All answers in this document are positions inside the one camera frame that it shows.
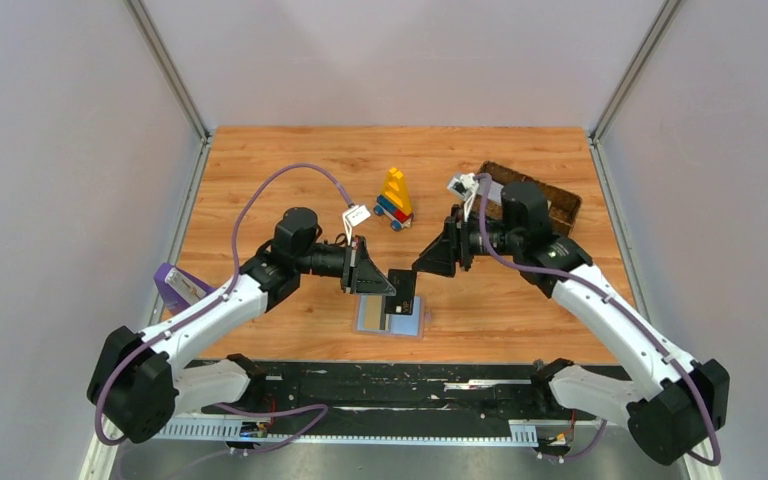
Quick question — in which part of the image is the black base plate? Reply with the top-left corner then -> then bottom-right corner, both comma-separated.
230,361 -> 593,438

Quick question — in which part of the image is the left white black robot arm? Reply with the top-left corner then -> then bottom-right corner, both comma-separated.
87,207 -> 396,446

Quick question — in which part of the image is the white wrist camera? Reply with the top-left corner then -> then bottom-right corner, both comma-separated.
342,204 -> 371,230
447,173 -> 480,202

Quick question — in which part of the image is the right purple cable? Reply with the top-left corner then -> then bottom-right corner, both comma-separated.
476,173 -> 723,468

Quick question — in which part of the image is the beige card with stripe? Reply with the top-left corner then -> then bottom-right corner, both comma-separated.
361,296 -> 389,331

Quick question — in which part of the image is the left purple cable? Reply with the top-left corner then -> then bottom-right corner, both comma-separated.
93,163 -> 359,458

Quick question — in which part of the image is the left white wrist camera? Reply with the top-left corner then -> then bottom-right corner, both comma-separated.
342,204 -> 371,230

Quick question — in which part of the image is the purple box with card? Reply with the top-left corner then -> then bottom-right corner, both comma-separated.
153,263 -> 214,315

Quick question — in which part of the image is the pink card holder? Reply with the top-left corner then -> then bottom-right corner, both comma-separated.
352,296 -> 431,338

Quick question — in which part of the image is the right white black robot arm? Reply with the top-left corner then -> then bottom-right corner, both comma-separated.
413,174 -> 730,467

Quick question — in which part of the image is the purple cable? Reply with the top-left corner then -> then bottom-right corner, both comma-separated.
93,163 -> 359,458
476,173 -> 723,468

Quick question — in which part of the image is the woven brown divided basket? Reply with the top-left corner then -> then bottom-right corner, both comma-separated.
476,161 -> 583,236

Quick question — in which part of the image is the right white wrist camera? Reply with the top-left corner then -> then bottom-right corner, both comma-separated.
447,173 -> 480,202

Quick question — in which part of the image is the colourful toy block car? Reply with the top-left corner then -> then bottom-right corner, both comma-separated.
373,167 -> 414,231

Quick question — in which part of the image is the grey credit card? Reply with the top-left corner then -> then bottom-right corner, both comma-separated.
383,269 -> 417,315

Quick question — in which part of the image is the slotted aluminium rail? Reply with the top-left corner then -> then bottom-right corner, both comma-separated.
158,420 -> 539,446

